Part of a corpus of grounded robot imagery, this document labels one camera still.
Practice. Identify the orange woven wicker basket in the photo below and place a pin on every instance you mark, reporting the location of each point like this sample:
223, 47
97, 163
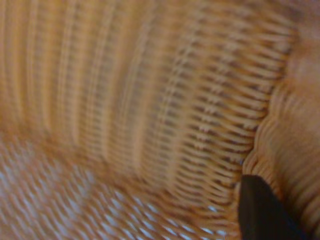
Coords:
150, 100

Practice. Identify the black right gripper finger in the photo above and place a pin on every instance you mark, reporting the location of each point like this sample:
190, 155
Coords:
262, 212

